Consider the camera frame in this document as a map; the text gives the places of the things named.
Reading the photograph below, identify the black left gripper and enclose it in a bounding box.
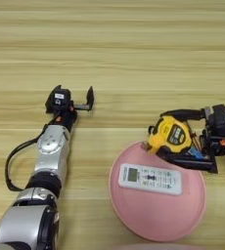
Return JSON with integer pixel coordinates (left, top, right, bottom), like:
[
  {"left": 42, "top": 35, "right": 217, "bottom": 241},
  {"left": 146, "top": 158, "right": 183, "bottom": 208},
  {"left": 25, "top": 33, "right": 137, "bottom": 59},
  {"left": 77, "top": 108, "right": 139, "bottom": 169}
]
[{"left": 51, "top": 84, "right": 95, "bottom": 132}]

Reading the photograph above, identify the yellow black tape measure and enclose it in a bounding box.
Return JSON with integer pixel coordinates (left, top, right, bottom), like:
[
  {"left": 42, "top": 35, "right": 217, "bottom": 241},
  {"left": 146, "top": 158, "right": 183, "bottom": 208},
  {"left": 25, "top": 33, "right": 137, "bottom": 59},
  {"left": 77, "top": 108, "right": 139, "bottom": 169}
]
[{"left": 140, "top": 115, "right": 194, "bottom": 155}]

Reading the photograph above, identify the white remote control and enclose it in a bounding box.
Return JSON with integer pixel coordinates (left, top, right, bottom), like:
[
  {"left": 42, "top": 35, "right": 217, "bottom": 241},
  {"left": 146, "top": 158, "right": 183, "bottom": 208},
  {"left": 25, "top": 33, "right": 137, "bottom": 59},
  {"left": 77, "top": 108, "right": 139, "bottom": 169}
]
[{"left": 117, "top": 163, "right": 183, "bottom": 196}]

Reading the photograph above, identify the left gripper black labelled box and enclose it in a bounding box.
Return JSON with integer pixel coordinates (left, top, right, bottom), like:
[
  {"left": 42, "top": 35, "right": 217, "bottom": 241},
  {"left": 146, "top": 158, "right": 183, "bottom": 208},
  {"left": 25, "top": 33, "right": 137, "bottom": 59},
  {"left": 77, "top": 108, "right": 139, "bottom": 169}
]
[{"left": 45, "top": 86, "right": 72, "bottom": 115}]

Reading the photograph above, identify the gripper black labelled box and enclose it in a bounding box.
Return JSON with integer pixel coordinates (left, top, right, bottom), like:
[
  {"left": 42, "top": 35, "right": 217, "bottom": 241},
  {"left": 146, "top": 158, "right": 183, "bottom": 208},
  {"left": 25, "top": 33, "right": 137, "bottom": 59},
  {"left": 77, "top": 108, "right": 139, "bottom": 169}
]
[
  {"left": 203, "top": 104, "right": 225, "bottom": 138},
  {"left": 45, "top": 86, "right": 72, "bottom": 115}
]

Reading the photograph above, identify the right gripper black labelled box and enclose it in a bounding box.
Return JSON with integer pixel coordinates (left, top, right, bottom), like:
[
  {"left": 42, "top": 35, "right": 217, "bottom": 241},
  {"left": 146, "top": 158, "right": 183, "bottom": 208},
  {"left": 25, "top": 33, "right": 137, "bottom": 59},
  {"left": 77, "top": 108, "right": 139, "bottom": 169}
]
[{"left": 203, "top": 104, "right": 225, "bottom": 138}]

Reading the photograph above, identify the pink round plate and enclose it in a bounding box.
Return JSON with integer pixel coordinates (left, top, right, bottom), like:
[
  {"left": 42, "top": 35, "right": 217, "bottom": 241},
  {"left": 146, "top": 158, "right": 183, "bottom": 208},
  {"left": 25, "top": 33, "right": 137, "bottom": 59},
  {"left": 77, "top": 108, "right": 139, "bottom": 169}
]
[{"left": 108, "top": 140, "right": 207, "bottom": 242}]

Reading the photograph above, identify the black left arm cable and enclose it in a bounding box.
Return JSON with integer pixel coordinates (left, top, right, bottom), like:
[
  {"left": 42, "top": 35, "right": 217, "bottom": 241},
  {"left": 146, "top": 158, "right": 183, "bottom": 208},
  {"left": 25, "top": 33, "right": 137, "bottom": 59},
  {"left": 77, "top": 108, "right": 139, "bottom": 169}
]
[{"left": 5, "top": 121, "right": 59, "bottom": 192}]

